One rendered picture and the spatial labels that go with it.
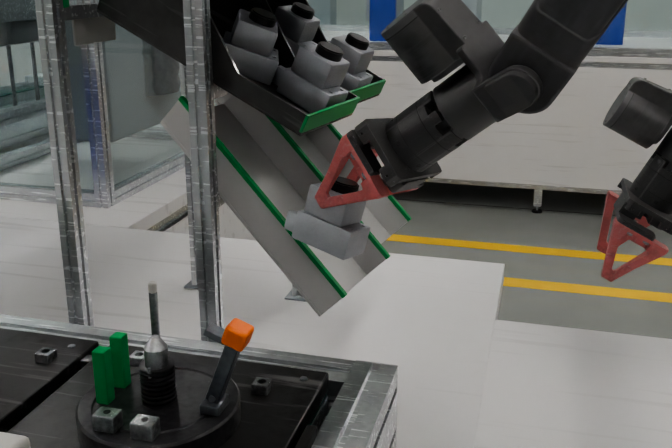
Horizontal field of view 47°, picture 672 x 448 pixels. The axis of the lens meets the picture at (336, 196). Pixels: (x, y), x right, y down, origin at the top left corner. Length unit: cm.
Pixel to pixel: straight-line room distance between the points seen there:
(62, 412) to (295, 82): 40
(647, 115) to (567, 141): 352
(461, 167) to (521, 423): 367
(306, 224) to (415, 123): 16
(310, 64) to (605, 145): 373
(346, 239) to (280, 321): 41
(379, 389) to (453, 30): 35
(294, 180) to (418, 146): 29
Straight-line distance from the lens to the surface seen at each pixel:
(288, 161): 96
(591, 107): 445
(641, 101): 97
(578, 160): 450
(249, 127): 97
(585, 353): 110
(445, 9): 67
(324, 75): 83
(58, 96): 90
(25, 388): 81
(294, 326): 112
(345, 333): 110
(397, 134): 71
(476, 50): 67
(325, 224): 76
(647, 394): 103
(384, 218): 109
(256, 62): 87
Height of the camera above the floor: 135
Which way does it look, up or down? 16 degrees down
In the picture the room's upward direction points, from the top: straight up
